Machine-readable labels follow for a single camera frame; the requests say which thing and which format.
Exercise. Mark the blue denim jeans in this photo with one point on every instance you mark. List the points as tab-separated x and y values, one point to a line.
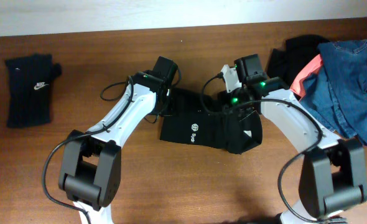
337	95

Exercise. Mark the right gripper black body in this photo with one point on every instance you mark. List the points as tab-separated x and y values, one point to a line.
228	99

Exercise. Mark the pink paper tag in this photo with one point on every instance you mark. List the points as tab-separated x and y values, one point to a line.
312	68

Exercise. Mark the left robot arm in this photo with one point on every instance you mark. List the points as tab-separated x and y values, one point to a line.
90	173

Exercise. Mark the black Nike sock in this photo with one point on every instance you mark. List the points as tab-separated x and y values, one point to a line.
30	85

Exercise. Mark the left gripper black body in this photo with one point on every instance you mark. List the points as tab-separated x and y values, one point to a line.
170	101

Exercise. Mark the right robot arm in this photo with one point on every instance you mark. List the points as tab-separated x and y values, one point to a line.
333	176

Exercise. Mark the black t-shirt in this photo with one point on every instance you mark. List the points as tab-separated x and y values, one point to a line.
189	123

